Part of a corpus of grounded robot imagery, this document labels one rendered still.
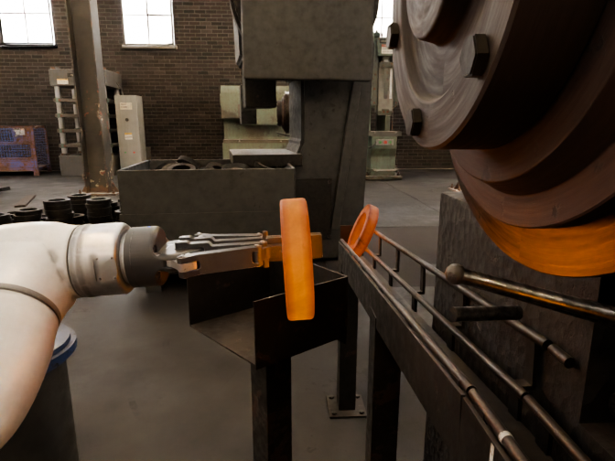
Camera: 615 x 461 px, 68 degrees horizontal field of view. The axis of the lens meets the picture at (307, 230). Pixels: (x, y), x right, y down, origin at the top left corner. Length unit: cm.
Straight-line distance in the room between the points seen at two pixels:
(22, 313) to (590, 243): 51
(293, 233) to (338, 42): 258
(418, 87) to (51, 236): 44
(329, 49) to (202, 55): 770
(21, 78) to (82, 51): 441
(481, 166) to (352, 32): 271
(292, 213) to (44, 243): 29
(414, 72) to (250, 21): 255
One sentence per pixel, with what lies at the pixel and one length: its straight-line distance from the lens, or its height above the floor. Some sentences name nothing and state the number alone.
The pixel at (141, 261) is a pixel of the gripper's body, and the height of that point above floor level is 84.
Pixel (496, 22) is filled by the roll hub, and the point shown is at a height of 105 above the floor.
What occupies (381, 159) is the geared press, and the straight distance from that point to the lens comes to 872.
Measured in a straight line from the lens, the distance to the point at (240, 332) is 93.
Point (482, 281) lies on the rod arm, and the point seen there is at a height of 90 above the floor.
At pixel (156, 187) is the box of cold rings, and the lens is 280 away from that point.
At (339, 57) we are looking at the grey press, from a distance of 303.
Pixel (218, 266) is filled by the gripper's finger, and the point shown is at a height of 83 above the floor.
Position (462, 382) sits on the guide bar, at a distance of 57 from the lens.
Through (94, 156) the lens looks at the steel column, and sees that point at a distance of 738.
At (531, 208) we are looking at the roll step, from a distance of 37.
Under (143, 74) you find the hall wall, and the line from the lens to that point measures 1080.
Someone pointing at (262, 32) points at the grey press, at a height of 152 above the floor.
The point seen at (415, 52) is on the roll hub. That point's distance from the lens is 46.
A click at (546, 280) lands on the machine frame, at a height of 82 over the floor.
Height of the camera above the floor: 99
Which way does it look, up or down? 13 degrees down
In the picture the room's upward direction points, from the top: straight up
